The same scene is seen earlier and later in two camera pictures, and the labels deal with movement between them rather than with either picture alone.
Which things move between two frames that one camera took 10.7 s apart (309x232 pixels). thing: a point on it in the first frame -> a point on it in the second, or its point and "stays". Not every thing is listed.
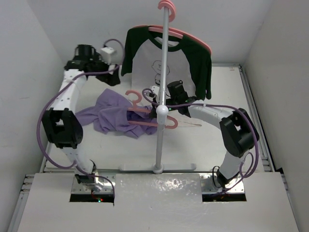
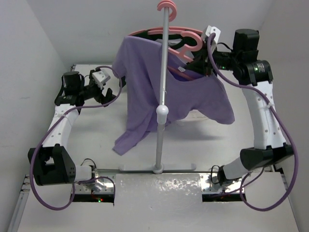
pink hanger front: x=135 y=108 -> x=197 y=47
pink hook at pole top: x=164 y=3 stays
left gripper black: x=112 y=79 -> x=100 y=97
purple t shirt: x=115 y=113 -> x=136 y=65
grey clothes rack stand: x=162 y=113 stays
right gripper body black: x=172 y=101 -> x=218 y=59
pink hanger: x=174 y=32 -> x=175 y=28
